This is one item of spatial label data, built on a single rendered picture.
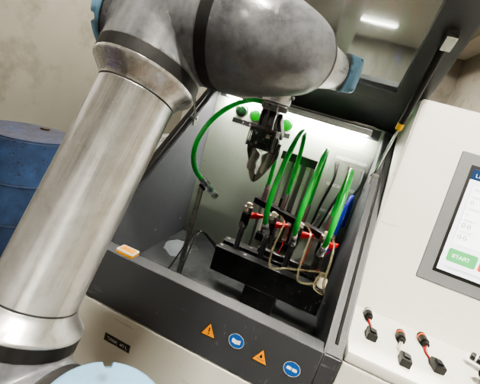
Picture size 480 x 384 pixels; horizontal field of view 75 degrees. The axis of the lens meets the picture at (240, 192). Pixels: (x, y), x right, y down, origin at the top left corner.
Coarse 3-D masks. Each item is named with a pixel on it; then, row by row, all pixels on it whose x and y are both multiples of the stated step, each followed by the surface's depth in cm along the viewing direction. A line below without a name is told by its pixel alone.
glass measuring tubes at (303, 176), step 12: (288, 168) 116; (300, 168) 115; (312, 168) 112; (288, 180) 115; (300, 180) 114; (276, 192) 117; (300, 192) 116; (276, 204) 120; (288, 204) 117; (300, 204) 115; (288, 228) 120; (288, 240) 118
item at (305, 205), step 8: (328, 152) 89; (320, 160) 79; (320, 168) 77; (312, 176) 76; (320, 176) 97; (312, 184) 75; (312, 192) 99; (304, 200) 74; (304, 208) 74; (296, 216) 76; (304, 216) 101; (296, 224) 76; (296, 232) 78
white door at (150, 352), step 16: (96, 304) 86; (96, 320) 87; (112, 320) 85; (128, 320) 83; (96, 336) 88; (112, 336) 86; (128, 336) 84; (144, 336) 82; (160, 336) 81; (80, 352) 91; (96, 352) 88; (112, 352) 87; (128, 352) 85; (144, 352) 83; (160, 352) 81; (176, 352) 80; (192, 352) 78; (144, 368) 84; (160, 368) 82; (176, 368) 80; (192, 368) 79; (208, 368) 77; (224, 368) 77
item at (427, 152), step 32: (416, 128) 85; (448, 128) 83; (416, 160) 84; (448, 160) 83; (384, 192) 90; (416, 192) 84; (384, 224) 85; (416, 224) 83; (384, 256) 85; (416, 256) 83; (384, 288) 84; (416, 288) 82; (416, 320) 82; (448, 320) 80
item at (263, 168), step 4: (268, 152) 84; (264, 156) 86; (268, 156) 85; (264, 160) 84; (268, 160) 86; (264, 164) 85; (268, 164) 86; (260, 168) 82; (264, 168) 86; (268, 168) 87; (260, 172) 84; (264, 172) 86; (256, 176) 87; (260, 176) 87; (256, 180) 88
